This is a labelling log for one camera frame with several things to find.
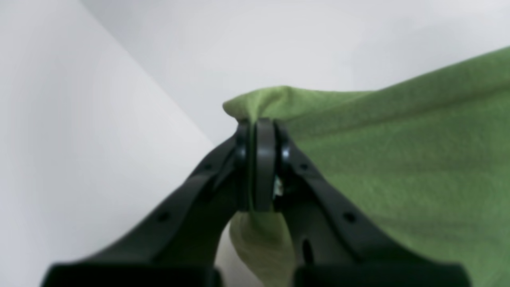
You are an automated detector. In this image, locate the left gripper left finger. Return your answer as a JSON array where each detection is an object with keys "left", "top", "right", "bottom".
[{"left": 42, "top": 121, "right": 250, "bottom": 287}]

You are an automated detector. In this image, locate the olive green t-shirt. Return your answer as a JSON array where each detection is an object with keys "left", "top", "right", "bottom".
[{"left": 223, "top": 47, "right": 510, "bottom": 287}]

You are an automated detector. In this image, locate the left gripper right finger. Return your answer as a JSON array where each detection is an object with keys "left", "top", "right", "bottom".
[{"left": 255, "top": 118, "right": 471, "bottom": 287}]

